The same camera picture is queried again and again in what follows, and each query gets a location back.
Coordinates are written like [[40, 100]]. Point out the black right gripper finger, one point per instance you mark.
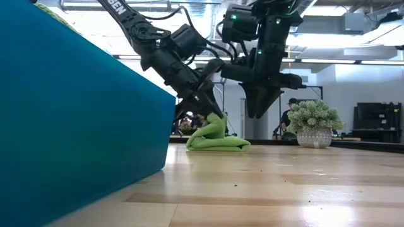
[[254, 101], [268, 96]]

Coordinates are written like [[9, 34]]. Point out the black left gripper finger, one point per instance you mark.
[[205, 105]]

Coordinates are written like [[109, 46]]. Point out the green microfiber towel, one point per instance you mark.
[[50, 11], [214, 138]]

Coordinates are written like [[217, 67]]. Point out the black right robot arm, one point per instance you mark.
[[240, 23]]

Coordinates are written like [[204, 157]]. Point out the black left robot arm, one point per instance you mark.
[[139, 28]]

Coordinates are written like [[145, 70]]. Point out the artificial potted plant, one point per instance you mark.
[[312, 118]]

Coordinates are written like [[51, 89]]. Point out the teal plastic tray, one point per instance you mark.
[[79, 126]]

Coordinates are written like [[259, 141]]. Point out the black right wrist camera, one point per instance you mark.
[[236, 73]]

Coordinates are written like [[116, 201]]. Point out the black metal gantry frame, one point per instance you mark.
[[312, 86]]

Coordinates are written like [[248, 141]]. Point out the black aluminium table frame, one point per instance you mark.
[[363, 145]]

